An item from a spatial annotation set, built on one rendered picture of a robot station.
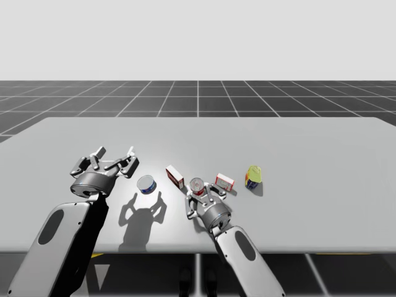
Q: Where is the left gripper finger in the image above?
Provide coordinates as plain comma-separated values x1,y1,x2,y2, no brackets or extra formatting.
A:
69,146,108,178
104,145,140,179

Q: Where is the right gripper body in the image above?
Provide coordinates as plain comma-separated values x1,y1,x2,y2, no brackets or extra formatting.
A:
197,200,233,233

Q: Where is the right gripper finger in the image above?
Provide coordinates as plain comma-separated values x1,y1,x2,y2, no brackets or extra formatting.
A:
184,186,205,221
203,182,227,207

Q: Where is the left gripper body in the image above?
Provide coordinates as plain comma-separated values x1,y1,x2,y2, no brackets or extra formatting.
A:
69,161,122,199

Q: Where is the red and white can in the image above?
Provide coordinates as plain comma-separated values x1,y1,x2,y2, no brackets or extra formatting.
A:
189,177,206,197

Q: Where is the blue flat can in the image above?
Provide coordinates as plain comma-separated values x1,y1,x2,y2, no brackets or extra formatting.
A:
136,174,157,195

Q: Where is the green and blue rectangular can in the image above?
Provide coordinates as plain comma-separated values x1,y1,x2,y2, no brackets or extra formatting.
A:
244,165,262,189

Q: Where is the red and white carton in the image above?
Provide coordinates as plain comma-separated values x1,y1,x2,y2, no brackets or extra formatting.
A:
215,173,235,192

